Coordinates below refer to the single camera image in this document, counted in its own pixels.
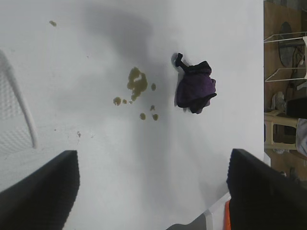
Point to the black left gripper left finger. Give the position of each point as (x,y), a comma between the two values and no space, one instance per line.
(40,196)

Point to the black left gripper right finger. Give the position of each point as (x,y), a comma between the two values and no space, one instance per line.
(268,198)

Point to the white paper coffee cup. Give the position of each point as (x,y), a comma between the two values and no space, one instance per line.
(12,107)

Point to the purple and black cloth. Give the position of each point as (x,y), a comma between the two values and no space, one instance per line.
(194,91)

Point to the orange object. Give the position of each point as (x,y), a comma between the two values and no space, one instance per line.
(227,215)

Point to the beige plastic stool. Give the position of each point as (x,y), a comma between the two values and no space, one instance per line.
(275,129)

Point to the grey sneaker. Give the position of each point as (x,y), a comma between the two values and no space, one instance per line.
(279,100)

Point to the brown coffee spill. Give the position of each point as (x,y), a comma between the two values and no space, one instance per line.
(137,81)

